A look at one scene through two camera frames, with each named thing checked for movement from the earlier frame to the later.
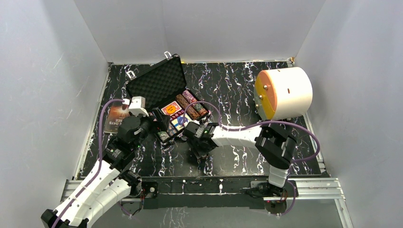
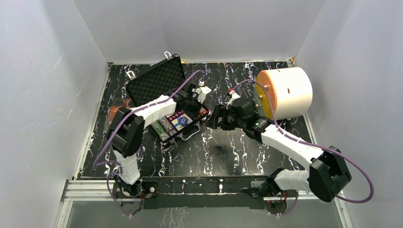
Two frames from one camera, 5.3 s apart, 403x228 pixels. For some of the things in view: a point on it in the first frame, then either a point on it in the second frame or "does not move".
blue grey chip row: [171, 131] does not move
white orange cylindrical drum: [283, 93] does not move
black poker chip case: [163, 88] does not move
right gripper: [200, 152] → [219, 111]
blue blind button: [181, 120] does not move
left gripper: [160, 122] → [195, 102]
